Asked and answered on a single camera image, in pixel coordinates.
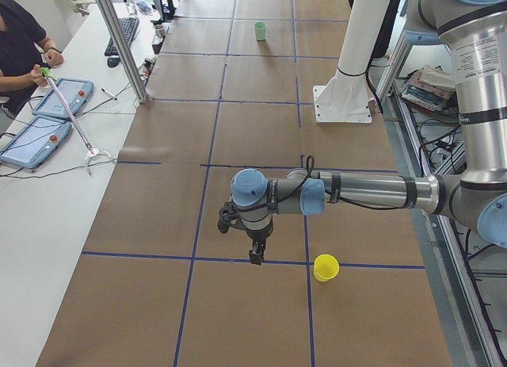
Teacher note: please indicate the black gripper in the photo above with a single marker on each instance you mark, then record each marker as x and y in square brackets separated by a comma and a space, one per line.
[258, 235]

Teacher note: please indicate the yellow plastic cup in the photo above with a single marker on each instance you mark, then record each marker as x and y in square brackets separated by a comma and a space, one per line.
[326, 267]

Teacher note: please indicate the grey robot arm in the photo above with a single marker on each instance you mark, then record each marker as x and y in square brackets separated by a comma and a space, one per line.
[475, 31]

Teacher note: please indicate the green plastic cup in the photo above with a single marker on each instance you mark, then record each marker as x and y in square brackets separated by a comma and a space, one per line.
[260, 30]

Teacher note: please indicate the steel tumbler cup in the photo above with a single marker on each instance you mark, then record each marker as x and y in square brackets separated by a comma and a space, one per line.
[160, 31]

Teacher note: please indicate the stack of books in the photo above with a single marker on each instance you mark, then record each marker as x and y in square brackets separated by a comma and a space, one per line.
[429, 88]

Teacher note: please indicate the white mounting column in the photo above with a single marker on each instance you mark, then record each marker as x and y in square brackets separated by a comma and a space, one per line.
[344, 99]

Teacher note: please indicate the black marker pen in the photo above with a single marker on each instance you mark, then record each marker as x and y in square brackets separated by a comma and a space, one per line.
[109, 94]

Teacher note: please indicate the dark computer mouse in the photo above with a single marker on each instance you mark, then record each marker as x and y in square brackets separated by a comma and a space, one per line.
[113, 61]

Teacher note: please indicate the near blue teach pendant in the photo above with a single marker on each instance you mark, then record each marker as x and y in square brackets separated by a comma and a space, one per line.
[36, 142]

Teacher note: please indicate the black keyboard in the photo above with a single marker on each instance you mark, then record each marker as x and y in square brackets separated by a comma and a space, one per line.
[129, 27]

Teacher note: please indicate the metal reacher grabber tool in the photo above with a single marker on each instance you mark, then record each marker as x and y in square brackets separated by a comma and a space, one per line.
[65, 97]

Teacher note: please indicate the person in black shirt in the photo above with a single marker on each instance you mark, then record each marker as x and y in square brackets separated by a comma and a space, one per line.
[25, 50]

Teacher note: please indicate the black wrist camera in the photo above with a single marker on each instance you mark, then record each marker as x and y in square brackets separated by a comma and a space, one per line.
[228, 217]

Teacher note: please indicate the aluminium frame post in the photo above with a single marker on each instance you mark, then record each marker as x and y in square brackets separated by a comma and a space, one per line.
[110, 12]

